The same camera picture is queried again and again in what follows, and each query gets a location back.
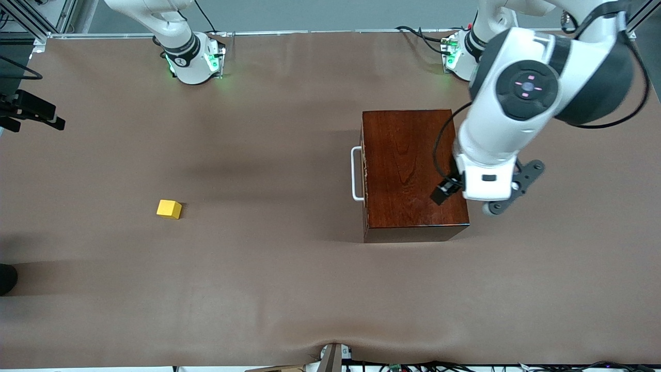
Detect white metal drawer handle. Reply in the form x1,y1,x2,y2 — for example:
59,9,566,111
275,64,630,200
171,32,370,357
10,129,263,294
351,146,365,202

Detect yellow cube block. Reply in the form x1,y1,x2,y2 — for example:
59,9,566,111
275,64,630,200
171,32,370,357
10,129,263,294
156,199,182,220

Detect dark red-brown wooden cabinet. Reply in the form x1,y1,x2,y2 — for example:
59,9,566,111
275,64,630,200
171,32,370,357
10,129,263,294
361,109,470,243

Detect black round object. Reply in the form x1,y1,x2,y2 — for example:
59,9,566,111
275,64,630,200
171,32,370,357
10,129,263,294
0,263,19,297

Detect brown table cover sheet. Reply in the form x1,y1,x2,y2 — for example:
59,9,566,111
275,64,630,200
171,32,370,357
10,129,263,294
0,28,661,370

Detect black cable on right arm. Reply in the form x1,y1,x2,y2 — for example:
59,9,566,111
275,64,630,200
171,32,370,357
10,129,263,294
0,54,43,81

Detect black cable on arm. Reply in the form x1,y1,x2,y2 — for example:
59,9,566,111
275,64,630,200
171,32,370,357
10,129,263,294
0,54,43,81
432,10,651,182

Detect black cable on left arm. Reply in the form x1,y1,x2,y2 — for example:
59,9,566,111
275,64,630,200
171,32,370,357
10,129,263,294
432,10,651,182

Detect aluminium frame profile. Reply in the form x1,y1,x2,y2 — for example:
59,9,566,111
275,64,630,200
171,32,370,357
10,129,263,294
0,0,78,52
622,0,661,39

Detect black cables at left arm base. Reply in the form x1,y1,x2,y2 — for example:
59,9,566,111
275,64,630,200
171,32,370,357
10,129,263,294
395,25,455,55

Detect black cable bundle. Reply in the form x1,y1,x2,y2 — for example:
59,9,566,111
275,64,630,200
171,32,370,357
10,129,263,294
351,361,661,372

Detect black cable at right arm base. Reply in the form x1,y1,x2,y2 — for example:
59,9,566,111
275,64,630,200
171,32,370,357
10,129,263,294
194,0,220,34

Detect grey metal bracket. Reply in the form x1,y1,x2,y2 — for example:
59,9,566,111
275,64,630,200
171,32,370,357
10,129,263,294
318,343,353,372

